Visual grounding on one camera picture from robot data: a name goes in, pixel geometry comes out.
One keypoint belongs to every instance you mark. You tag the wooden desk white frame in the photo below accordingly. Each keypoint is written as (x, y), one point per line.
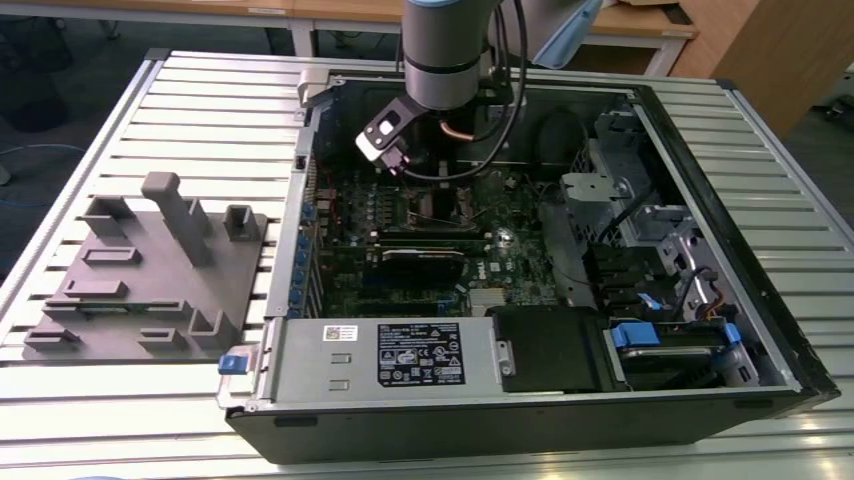
(134, 6)
(641, 25)

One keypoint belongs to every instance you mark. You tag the grey parts rack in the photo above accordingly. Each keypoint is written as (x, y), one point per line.
(167, 280)

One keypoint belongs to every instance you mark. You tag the silver chipset heat sink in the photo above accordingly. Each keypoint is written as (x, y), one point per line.
(488, 300)

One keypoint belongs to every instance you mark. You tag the silver metal drive cage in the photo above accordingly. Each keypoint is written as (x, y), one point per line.
(590, 187)

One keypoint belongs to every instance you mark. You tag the green RAM stick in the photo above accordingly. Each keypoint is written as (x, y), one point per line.
(110, 311)

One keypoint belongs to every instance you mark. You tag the black office chair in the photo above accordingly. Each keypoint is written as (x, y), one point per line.
(34, 75)

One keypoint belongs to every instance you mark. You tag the blue release latch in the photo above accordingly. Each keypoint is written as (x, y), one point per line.
(234, 364)

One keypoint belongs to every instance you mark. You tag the CPU socket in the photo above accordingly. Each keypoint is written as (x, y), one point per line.
(421, 205)

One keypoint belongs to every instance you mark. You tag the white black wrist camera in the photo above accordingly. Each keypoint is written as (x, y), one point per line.
(387, 127)

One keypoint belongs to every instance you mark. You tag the silver power supply unit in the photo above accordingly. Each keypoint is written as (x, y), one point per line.
(307, 360)

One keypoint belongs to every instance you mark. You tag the green motherboard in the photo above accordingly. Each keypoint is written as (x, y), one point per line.
(521, 260)

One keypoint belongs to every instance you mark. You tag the wooden cabinet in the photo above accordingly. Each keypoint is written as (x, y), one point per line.
(768, 50)

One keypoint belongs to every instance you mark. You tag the black PC case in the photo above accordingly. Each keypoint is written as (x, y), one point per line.
(468, 435)

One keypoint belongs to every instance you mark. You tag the black graphics card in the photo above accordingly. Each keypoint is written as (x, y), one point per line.
(421, 267)

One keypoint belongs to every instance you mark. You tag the hard disk in blue carrier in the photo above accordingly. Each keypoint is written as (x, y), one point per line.
(634, 334)

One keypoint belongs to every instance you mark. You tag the silver green CPU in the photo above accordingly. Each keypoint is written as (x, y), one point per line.
(442, 206)

